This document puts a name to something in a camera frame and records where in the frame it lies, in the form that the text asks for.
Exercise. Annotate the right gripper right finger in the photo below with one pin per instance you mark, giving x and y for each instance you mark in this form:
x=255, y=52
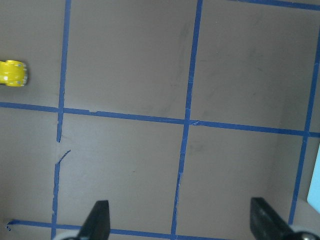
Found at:
x=266, y=224

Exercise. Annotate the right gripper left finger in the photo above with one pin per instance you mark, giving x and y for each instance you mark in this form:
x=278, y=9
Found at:
x=97, y=223

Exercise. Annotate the yellow beetle toy car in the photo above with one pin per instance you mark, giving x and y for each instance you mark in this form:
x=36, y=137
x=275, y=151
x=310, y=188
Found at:
x=13, y=73

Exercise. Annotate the turquoise plastic bin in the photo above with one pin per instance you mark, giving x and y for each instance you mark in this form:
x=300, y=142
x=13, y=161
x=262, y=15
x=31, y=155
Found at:
x=313, y=195

